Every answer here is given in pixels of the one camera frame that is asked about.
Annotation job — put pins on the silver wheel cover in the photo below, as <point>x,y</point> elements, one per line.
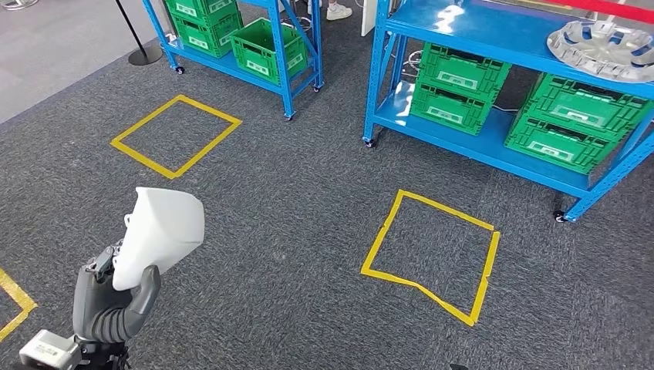
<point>598,48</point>

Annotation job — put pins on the white cabinet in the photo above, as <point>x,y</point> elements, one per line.
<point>369,18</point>

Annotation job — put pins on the open green plastic crate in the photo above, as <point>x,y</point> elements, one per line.
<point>255,66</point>

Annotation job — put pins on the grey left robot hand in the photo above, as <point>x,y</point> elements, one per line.
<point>97,306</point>

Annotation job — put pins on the person's white shoe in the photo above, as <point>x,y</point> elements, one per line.
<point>340,11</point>

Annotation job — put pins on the white plastic car part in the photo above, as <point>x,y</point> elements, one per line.
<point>158,235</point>

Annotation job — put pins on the thin black stanchion with base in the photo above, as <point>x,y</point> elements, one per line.
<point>145,55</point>

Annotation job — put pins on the yellow floor tape square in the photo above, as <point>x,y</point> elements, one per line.
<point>377,245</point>
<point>209,109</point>

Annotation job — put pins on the red barrier belt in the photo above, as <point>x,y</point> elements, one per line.
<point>613,9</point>

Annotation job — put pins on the blue metal shelf rack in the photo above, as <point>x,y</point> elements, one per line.
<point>280,51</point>
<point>485,30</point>

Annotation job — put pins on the chrome chair base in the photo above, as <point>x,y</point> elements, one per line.
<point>18,4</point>

